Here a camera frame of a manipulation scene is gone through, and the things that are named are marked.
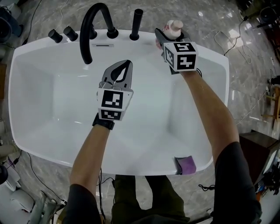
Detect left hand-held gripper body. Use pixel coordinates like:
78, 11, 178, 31
96, 82, 135, 122

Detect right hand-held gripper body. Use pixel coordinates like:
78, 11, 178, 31
160, 36, 199, 75

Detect small pink-white bottle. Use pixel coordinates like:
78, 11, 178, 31
161, 20, 184, 40

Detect white bathtub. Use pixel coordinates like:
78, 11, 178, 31
8, 30, 230, 176

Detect person's left forearm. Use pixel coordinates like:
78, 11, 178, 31
69, 124, 110, 199

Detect person's right forearm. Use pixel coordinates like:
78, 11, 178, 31
179, 70, 241, 169

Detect black wristband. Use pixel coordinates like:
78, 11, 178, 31
92, 112, 116, 130

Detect black hand shower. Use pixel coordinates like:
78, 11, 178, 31
129, 8, 144, 41

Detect black curved faucet spout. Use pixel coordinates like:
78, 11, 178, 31
79, 2, 119, 66

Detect black faucet knob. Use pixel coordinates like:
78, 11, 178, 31
63, 26, 79, 42
48, 29, 63, 43

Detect person's olive trousers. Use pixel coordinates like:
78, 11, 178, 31
111, 174, 185, 224

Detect purple cloth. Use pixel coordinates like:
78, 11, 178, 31
174, 155, 197, 175

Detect wooden stool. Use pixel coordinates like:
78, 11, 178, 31
261, 84, 280, 123

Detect dark wooden cabinet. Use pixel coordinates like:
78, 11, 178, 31
238, 129, 280, 186

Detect pale green stand legs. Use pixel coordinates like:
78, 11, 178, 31
29, 190, 60, 224

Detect black round device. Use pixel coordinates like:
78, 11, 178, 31
0, 164, 9, 186

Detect person's dark shirt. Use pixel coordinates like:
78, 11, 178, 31
66, 141, 263, 224

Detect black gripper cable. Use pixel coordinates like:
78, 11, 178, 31
98, 168, 116, 221

